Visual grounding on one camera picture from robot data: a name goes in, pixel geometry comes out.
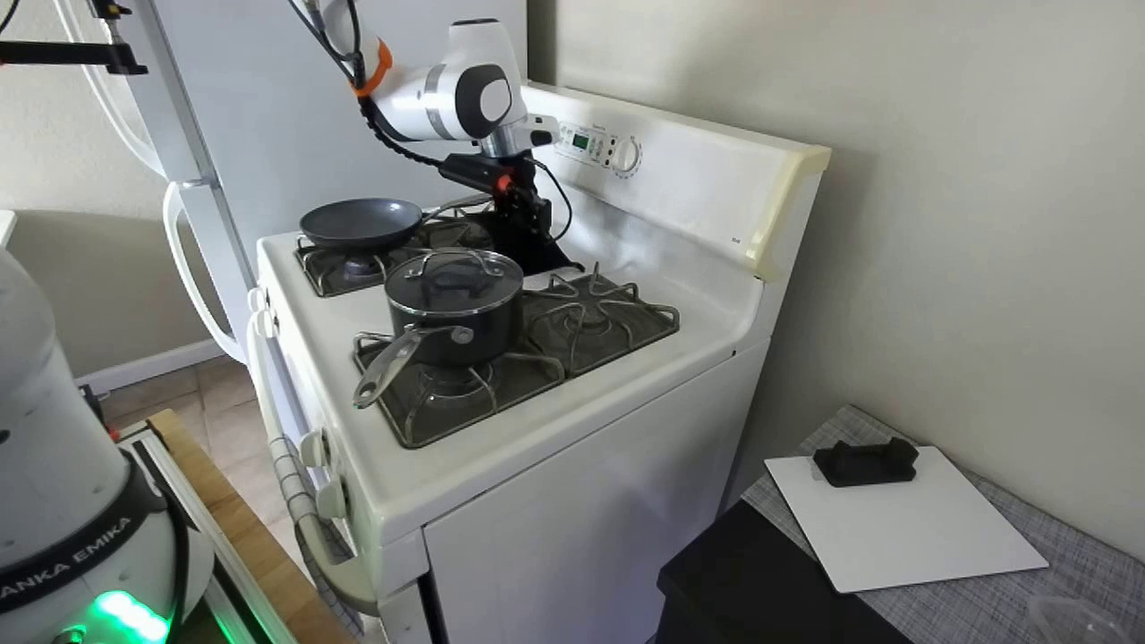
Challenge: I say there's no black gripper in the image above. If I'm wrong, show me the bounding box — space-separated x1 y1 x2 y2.
490 155 551 248

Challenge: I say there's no glass pot lid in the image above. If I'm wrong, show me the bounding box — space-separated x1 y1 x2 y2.
388 248 524 315

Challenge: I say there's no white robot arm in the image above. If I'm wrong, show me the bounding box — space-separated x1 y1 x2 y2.
0 0 537 363

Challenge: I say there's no white gas stove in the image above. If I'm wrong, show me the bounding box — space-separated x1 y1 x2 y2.
247 91 830 644

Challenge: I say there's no dark grey saucepan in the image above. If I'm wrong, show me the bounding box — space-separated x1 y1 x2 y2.
353 290 524 409

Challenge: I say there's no grey frying pan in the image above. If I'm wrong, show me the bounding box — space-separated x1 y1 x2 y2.
302 198 423 250

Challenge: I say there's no left black burner grate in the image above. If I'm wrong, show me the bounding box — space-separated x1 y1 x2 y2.
295 210 490 297

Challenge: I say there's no white refrigerator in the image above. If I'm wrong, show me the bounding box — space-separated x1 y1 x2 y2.
51 0 528 368

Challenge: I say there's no small black box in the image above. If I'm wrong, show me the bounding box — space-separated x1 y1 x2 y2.
811 440 921 488

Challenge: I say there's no wooden board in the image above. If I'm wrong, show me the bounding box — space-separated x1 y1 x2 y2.
148 413 352 644

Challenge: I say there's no white board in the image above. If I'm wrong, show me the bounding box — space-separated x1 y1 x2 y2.
765 449 1050 593

